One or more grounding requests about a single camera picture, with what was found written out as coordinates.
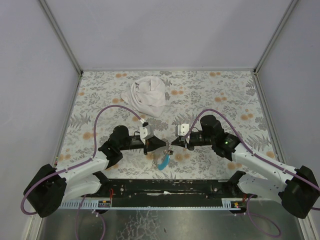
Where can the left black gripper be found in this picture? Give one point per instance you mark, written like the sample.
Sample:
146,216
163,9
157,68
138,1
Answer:
145,146

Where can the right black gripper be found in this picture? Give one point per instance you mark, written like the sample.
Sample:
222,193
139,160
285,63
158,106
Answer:
185,142

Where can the blue key tag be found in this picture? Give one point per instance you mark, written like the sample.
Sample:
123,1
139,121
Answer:
164,163

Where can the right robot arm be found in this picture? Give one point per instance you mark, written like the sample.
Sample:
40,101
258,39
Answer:
296,189

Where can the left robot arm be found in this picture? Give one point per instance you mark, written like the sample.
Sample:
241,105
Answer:
51,186

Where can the crumpled white cloth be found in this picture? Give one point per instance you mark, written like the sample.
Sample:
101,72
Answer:
146,95

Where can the floral table mat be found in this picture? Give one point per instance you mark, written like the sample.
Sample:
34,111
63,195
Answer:
229,95

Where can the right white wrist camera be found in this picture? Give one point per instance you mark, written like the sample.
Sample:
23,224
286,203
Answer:
183,131

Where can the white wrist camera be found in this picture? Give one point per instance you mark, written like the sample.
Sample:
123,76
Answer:
146,131
183,131

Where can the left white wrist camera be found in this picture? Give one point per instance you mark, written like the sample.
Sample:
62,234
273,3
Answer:
146,131

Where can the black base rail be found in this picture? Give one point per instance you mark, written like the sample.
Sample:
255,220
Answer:
164,193

